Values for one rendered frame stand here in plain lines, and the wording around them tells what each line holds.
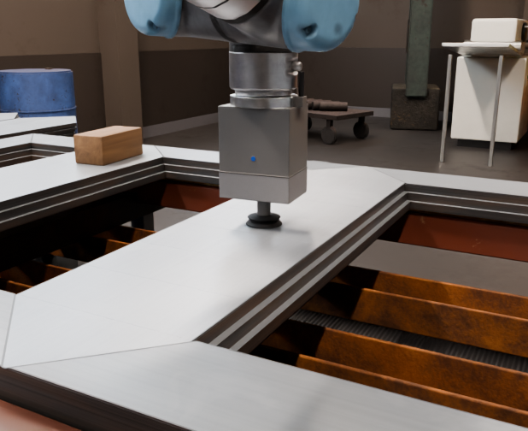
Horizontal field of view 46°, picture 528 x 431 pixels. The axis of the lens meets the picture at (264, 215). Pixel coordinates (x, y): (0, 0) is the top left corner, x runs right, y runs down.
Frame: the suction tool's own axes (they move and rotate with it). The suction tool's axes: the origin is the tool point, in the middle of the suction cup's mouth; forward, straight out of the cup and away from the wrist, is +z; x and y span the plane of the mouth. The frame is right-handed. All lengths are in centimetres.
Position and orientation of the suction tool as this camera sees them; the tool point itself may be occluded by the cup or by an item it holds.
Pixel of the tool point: (263, 233)
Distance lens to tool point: 73.2
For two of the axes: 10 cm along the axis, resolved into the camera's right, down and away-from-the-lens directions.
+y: -9.3, -1.0, 3.6
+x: -3.7, 2.6, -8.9
